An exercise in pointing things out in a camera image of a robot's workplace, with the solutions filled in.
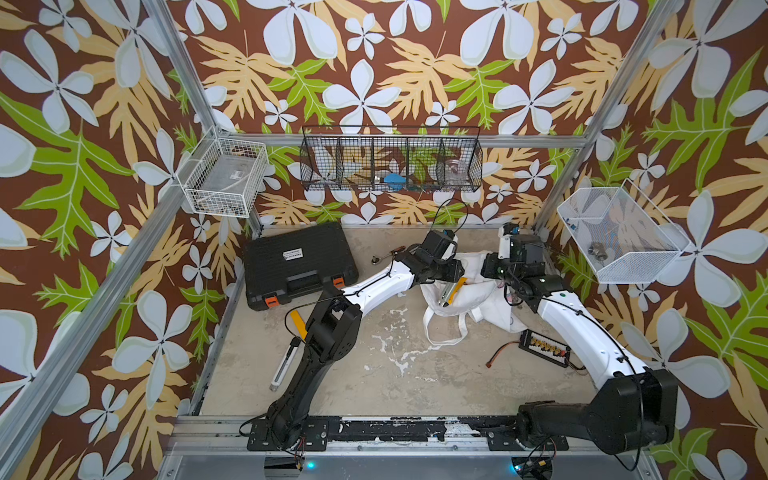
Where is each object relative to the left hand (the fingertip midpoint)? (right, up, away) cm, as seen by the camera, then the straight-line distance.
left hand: (463, 266), depth 89 cm
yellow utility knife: (-1, -6, +2) cm, 6 cm away
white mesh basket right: (+41, +8, -9) cm, 43 cm away
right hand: (+5, +3, -5) cm, 7 cm away
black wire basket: (-22, +36, +9) cm, 43 cm away
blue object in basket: (-21, +27, +6) cm, 35 cm away
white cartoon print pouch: (+4, -9, -3) cm, 11 cm away
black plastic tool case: (-55, 0, +11) cm, 56 cm away
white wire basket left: (-71, +27, -3) cm, 76 cm away
